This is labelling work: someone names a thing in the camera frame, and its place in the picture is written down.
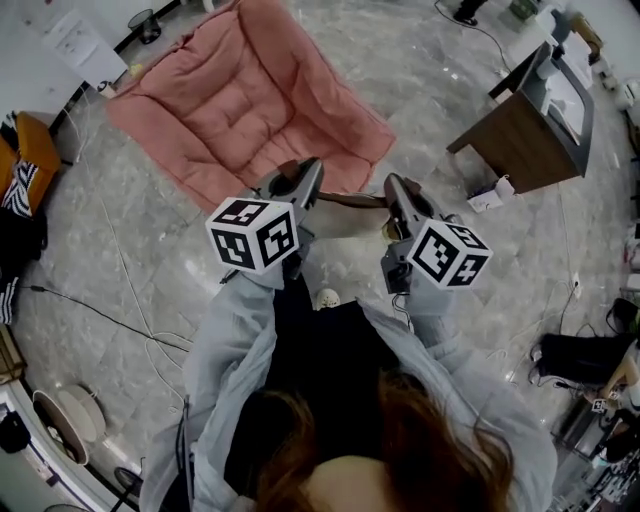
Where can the brown cardboard box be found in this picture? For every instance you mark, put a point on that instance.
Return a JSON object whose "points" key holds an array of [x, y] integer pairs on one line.
{"points": [[587, 35]]}

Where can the small white cup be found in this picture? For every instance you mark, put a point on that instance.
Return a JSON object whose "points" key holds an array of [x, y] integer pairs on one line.
{"points": [[107, 90]]}

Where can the white cabinet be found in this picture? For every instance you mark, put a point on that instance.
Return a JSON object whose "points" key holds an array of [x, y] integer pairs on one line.
{"points": [[82, 47]]}

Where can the pink cushioned chair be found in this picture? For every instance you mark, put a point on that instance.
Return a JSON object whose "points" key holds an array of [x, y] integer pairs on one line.
{"points": [[240, 100]]}

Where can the person's legs in black trousers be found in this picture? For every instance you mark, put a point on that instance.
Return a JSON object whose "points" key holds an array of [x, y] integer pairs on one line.
{"points": [[325, 350]]}

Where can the white paper bag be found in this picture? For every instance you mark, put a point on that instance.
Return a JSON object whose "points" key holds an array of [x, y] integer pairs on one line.
{"points": [[492, 196]]}

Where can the small black bag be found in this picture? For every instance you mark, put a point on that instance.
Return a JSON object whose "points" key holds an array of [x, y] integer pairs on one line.
{"points": [[14, 432]]}

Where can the person's left forearm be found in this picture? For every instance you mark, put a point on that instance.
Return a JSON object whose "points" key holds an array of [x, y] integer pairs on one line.
{"points": [[235, 325]]}

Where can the white power strip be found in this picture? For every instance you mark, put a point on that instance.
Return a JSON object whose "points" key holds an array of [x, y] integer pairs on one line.
{"points": [[576, 290]]}

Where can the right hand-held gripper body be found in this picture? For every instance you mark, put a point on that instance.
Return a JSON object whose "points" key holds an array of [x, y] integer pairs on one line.
{"points": [[445, 255]]}

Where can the zebra print cushion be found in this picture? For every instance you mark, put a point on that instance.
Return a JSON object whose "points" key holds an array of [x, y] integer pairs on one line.
{"points": [[20, 187]]}

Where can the orange bench seat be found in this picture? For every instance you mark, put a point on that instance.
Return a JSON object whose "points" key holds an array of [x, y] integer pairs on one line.
{"points": [[30, 145]]}

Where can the black metal rack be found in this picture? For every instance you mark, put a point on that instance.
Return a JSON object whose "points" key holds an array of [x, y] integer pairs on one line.
{"points": [[590, 440]]}

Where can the white paper sheet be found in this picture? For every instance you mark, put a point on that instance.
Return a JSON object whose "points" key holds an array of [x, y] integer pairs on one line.
{"points": [[570, 95]]}

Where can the black and white striped cushion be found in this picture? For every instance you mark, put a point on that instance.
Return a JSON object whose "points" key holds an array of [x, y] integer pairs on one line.
{"points": [[7, 300]]}

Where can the dark wooden desk cabinet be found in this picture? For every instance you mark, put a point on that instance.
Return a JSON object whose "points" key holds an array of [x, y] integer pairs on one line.
{"points": [[525, 140]]}

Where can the yellow green ball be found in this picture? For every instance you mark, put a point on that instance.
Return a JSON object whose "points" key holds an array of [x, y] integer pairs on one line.
{"points": [[136, 69]]}

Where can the black clothing pile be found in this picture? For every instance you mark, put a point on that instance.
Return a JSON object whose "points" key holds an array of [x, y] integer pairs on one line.
{"points": [[20, 240]]}

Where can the person's white shoe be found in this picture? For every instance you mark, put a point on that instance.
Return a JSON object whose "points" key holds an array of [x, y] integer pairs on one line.
{"points": [[326, 299]]}

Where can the black waste bin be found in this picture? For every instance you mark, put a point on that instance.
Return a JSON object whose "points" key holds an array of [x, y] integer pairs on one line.
{"points": [[145, 25]]}

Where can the black floor fan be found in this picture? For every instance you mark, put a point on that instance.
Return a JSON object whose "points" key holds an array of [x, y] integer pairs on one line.
{"points": [[127, 482]]}

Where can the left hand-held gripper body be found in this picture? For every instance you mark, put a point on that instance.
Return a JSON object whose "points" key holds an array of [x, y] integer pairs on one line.
{"points": [[245, 235]]}

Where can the person's right forearm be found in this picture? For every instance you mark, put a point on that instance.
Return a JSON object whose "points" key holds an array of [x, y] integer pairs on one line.
{"points": [[430, 325]]}

